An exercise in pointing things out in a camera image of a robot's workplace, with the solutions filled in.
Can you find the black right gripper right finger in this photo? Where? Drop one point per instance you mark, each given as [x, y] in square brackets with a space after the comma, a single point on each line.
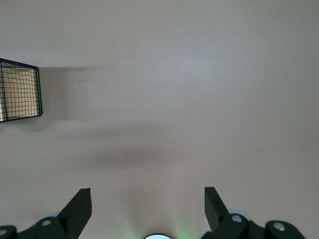
[219, 219]

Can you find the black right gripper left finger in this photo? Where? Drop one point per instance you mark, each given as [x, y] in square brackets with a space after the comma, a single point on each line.
[72, 216]

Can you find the light wooden board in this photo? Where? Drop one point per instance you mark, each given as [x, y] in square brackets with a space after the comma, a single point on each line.
[22, 92]

